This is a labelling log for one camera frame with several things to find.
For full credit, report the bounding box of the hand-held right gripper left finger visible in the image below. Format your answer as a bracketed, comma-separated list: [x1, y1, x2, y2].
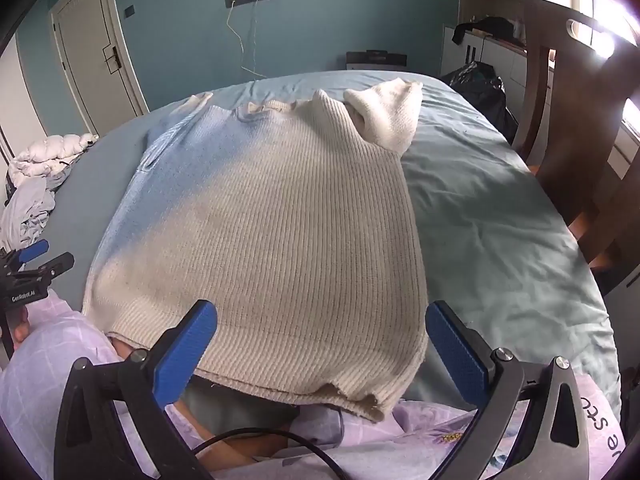
[54, 300, 218, 480]

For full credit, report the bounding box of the black garbage bag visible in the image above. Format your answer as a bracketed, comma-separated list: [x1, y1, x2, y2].
[441, 61, 518, 143]

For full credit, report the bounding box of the bed with light blue sheet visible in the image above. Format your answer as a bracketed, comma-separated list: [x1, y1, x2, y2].
[47, 70, 621, 421]

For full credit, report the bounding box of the brown wooden chair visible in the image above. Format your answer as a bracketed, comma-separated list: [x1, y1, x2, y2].
[510, 0, 640, 266]

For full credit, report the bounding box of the white crumpled duvet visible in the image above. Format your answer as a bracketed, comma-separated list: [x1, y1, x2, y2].
[7, 133, 99, 191]

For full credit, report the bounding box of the white low cabinet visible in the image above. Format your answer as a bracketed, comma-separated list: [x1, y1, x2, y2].
[440, 25, 529, 106]

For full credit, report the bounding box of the person's left hand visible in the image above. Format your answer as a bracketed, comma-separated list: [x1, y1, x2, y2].
[12, 308, 32, 347]

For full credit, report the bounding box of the thin white cable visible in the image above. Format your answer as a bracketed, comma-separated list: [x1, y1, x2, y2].
[227, 0, 269, 79]

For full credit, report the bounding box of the grey crumpled bedsheet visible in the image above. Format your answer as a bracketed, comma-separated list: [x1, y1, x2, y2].
[0, 170, 71, 252]

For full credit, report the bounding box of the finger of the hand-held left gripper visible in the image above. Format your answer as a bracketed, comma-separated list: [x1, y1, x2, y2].
[17, 239, 50, 264]
[30, 252, 76, 281]

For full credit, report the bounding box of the black cable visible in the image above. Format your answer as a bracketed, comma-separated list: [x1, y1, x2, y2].
[192, 427, 351, 480]

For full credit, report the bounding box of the cream room door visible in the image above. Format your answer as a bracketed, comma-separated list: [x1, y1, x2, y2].
[48, 0, 151, 136]

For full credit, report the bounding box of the person's lilac pajamas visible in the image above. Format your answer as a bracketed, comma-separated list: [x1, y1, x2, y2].
[165, 372, 626, 480]

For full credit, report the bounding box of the black box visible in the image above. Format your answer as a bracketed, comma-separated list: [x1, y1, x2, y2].
[346, 51, 408, 70]

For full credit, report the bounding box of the bright window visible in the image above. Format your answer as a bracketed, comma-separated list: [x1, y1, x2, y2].
[542, 0, 640, 136]

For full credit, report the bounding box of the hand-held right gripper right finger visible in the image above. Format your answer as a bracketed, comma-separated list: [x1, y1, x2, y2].
[425, 300, 591, 480]

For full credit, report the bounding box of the black garment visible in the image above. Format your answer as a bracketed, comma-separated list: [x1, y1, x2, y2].
[452, 16, 517, 44]

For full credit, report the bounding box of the cream and blue knit sweater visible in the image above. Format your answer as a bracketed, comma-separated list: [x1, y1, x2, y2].
[81, 77, 430, 423]

